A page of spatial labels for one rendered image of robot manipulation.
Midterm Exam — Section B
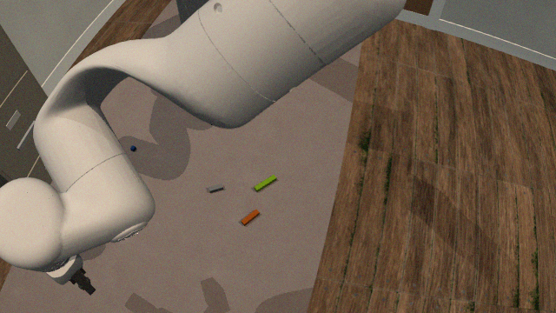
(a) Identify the lime green rod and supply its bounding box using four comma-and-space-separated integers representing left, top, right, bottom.
255, 175, 276, 192

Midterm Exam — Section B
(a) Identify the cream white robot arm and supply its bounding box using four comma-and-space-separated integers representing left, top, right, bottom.
0, 0, 407, 272

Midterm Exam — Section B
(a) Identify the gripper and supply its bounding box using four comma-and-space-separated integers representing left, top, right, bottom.
45, 254, 96, 295

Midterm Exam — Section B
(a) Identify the orange rod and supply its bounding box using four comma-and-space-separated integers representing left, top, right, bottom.
242, 210, 260, 226

